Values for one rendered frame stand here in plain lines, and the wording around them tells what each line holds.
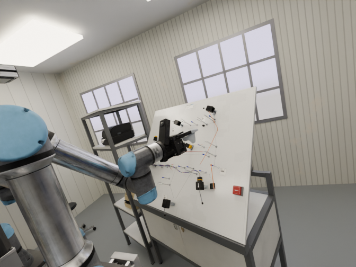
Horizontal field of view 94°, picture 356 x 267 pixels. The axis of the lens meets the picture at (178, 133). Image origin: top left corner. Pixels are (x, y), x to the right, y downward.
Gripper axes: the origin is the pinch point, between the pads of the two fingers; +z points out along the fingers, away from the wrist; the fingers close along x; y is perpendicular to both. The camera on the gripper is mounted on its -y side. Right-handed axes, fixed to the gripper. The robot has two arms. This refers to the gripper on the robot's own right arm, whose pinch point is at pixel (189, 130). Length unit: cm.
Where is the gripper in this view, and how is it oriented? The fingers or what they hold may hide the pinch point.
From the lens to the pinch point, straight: 77.9
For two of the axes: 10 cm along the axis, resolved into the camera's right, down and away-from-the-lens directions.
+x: 6.3, -1.7, -7.6
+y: 3.4, 9.4, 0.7
